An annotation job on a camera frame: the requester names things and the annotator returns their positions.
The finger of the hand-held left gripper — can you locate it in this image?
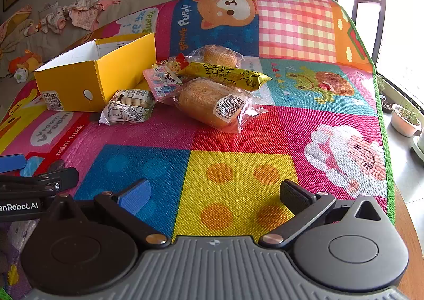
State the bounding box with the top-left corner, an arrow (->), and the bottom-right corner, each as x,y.
0,153 -> 28,174
0,168 -> 80,197

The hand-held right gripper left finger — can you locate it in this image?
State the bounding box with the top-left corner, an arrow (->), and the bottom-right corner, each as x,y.
43,179 -> 170,249

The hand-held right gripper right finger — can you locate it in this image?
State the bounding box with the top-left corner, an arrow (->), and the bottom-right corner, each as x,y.
258,180 -> 386,249

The white green biscuit packet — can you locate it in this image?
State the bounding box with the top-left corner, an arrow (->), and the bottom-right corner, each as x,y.
99,89 -> 156,126

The yellow cardboard box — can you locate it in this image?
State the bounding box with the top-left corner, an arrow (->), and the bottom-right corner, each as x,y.
35,33 -> 157,113

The large clear bread packet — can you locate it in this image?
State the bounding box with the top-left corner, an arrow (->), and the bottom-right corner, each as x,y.
170,78 -> 262,133

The pink snack packet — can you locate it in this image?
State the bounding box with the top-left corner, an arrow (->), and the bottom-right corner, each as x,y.
143,63 -> 183,100

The yellow snack bar packet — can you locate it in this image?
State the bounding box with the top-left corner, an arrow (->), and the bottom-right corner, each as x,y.
177,62 -> 273,91

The red peanut snack packet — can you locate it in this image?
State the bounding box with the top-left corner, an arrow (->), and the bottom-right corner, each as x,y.
152,53 -> 189,70

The small clear bread packet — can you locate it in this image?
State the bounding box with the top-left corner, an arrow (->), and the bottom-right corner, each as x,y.
189,44 -> 247,69

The colourful cartoon play mat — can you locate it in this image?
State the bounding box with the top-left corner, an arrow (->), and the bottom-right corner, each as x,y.
0,0 -> 396,300

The orange plush toy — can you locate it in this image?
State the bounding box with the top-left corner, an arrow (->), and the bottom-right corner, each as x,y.
8,49 -> 43,84

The printed floral cushion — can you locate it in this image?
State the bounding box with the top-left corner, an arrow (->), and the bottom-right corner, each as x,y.
0,5 -> 34,67

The pink plant pot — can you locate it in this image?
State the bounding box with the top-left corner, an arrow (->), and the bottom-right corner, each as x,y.
391,104 -> 423,138

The white plant pot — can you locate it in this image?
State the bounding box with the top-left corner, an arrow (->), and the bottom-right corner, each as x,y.
412,128 -> 424,159

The pink crumpled clothing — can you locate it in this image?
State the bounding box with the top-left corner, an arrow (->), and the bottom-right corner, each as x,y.
68,0 -> 121,31

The grey sofa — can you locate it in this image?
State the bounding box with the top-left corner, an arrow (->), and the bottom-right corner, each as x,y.
0,0 -> 213,89

